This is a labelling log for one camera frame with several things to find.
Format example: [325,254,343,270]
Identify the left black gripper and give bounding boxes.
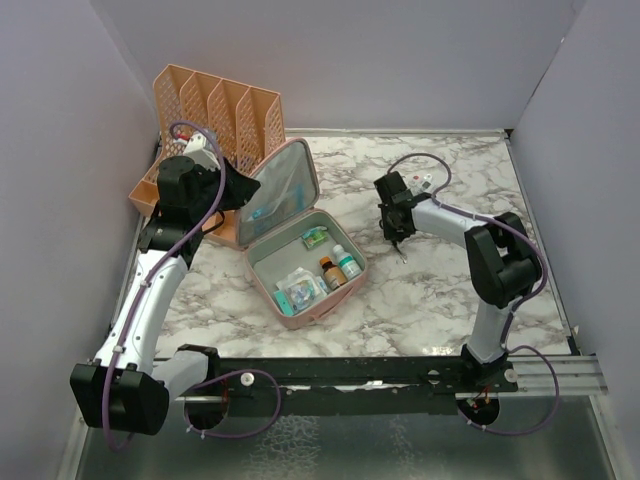
[191,156,261,221]

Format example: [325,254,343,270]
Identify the blue packet plastic bag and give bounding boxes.
[249,183,305,221]

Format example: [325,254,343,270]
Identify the metal scissors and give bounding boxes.
[392,241,408,264]

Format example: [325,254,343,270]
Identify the white medicine bottle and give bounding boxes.
[332,244,362,281]

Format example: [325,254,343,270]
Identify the small teal plastic piece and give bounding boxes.
[302,226,326,238]

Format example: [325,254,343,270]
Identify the small green box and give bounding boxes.
[302,232,328,250]

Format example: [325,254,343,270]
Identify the brown bottle orange cap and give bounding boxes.
[319,256,348,290]

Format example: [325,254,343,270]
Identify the pink medicine kit case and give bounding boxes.
[235,138,368,330]

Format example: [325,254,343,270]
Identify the alcohol wipes plastic bag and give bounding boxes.
[275,267,329,316]

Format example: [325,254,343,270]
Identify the blue item plastic bag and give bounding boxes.
[274,290,297,316]

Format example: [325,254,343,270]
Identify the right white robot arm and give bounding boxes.
[374,171,547,391]

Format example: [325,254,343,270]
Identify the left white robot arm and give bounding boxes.
[70,156,260,435]

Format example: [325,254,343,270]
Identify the long white packaged strip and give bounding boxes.
[407,173,433,196]

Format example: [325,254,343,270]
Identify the orange mesh file organizer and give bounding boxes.
[129,64,285,217]

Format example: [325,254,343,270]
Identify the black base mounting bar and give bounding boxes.
[184,353,517,427]

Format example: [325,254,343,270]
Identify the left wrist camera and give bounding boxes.
[183,132,220,171]

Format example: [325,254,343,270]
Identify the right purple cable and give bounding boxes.
[387,152,561,436]

